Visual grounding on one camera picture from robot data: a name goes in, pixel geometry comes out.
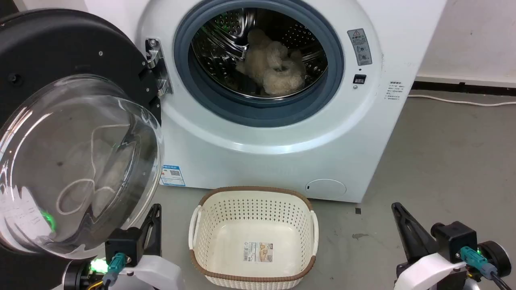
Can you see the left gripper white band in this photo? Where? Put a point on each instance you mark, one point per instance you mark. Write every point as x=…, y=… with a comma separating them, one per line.
x=159, y=274

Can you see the white front-load washing machine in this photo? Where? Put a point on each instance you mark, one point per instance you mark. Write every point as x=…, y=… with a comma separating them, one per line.
x=262, y=161

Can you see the paper basket label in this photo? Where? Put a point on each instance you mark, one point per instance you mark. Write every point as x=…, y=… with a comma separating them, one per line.
x=258, y=252

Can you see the round drain filter cover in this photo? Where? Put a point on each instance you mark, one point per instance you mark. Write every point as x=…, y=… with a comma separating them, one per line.
x=325, y=188

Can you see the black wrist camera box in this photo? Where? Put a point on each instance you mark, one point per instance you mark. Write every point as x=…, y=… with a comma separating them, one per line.
x=123, y=251
x=453, y=239

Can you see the black door latch slot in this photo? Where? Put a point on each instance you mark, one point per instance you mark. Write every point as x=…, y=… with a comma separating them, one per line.
x=359, y=79

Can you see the printed text label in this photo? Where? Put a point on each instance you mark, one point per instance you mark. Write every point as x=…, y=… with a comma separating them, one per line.
x=395, y=90

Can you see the metal door hinge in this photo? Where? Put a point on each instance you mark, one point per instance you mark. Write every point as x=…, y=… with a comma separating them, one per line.
x=155, y=60

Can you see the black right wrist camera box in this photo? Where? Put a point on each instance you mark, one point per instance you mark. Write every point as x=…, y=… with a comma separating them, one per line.
x=453, y=239

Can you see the steel washing drum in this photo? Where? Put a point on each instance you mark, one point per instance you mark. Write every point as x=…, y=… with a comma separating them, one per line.
x=225, y=32

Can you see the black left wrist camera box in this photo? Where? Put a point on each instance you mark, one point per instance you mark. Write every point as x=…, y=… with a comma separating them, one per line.
x=123, y=251

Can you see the grey warning sticker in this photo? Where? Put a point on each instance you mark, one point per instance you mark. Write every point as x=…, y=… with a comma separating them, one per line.
x=360, y=46

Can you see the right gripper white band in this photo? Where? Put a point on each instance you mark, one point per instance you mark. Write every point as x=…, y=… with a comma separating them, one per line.
x=427, y=274

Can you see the washer door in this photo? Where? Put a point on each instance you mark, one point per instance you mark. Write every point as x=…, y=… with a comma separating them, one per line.
x=60, y=48

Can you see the cream plastic laundry basket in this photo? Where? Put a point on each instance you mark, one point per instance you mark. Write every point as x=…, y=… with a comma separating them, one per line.
x=254, y=213

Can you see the black baseboard strip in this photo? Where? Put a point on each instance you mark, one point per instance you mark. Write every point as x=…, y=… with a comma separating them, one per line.
x=463, y=88

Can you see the blue energy sticker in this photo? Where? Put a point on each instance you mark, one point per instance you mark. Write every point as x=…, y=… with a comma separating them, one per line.
x=172, y=175

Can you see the beige plush toy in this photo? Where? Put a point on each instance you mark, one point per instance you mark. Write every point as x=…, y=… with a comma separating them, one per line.
x=274, y=68

